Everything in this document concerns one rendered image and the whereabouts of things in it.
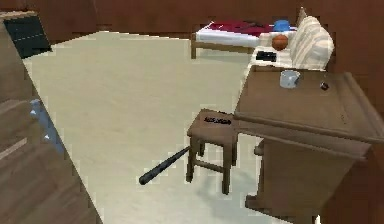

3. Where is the brown wooden desk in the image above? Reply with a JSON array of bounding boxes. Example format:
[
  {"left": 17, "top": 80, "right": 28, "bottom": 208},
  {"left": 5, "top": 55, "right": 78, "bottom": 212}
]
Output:
[{"left": 233, "top": 65, "right": 384, "bottom": 224}]

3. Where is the black flat rectangular object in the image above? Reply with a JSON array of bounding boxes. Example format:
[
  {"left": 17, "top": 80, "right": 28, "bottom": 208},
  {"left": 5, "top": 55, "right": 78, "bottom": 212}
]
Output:
[{"left": 255, "top": 50, "right": 278, "bottom": 63}]

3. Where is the grey mug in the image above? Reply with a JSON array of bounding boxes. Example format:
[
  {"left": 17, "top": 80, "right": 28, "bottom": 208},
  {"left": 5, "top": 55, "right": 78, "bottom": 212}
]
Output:
[{"left": 279, "top": 69, "right": 301, "bottom": 89}]

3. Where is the orange basketball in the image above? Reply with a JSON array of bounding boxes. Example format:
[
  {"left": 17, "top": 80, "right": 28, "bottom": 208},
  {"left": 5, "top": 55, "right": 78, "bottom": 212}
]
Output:
[{"left": 271, "top": 34, "right": 289, "bottom": 52}]

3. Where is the brown wooden stool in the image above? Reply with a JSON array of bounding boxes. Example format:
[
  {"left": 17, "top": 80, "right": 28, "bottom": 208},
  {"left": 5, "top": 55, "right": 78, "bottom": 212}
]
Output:
[{"left": 185, "top": 108, "right": 240, "bottom": 196}]

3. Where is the blue round object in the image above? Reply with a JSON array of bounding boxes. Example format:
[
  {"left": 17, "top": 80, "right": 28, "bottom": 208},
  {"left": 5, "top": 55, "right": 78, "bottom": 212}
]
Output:
[{"left": 273, "top": 19, "right": 292, "bottom": 33}]

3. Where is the black television screen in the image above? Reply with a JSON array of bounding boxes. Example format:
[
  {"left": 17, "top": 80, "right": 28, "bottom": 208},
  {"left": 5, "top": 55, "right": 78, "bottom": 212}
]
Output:
[{"left": 2, "top": 14, "right": 53, "bottom": 60}]

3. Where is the black baseball bat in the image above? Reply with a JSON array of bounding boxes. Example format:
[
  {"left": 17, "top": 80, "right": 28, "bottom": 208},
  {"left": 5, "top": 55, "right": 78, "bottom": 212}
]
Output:
[{"left": 138, "top": 145, "right": 192, "bottom": 186}]

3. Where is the blue grey small figure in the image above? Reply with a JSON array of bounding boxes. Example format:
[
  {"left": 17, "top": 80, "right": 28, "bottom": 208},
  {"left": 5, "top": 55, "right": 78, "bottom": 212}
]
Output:
[{"left": 29, "top": 98, "right": 64, "bottom": 153}]

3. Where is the black flat remote control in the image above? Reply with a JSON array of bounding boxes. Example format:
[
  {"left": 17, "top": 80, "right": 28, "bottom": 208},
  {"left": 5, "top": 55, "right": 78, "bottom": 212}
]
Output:
[{"left": 202, "top": 116, "right": 232, "bottom": 126}]

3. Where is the brown wooden dresser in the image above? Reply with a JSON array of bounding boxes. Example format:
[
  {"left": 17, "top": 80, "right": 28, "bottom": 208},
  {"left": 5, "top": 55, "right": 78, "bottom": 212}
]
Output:
[{"left": 0, "top": 19, "right": 103, "bottom": 224}]

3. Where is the wooden bed with red blanket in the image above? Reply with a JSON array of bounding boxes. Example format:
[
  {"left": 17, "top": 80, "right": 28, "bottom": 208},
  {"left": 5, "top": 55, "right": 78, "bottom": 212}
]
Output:
[{"left": 190, "top": 7, "right": 329, "bottom": 71}]

